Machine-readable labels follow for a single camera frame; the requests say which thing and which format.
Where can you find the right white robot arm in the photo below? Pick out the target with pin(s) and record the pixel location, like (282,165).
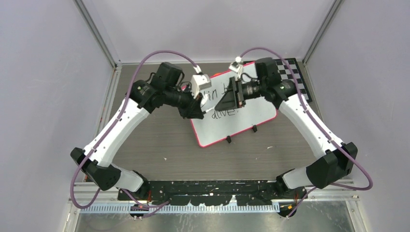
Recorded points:
(334,158)

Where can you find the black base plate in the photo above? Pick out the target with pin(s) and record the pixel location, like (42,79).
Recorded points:
(212,193)

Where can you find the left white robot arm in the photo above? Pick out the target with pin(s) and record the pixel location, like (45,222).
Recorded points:
(162,88)

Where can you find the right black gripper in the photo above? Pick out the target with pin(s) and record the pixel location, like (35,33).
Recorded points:
(234,97)

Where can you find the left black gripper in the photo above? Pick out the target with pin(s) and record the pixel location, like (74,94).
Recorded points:
(193,109)

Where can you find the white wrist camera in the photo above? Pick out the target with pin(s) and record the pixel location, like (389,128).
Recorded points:
(198,83)
(237,68)

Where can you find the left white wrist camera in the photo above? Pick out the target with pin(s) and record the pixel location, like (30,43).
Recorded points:
(198,83)

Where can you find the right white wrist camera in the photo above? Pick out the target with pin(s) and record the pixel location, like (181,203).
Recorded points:
(237,68)

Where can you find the slotted cable duct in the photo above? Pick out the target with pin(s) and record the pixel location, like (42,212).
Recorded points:
(122,208)

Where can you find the pink framed whiteboard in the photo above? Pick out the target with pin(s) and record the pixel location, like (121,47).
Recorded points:
(217,125)

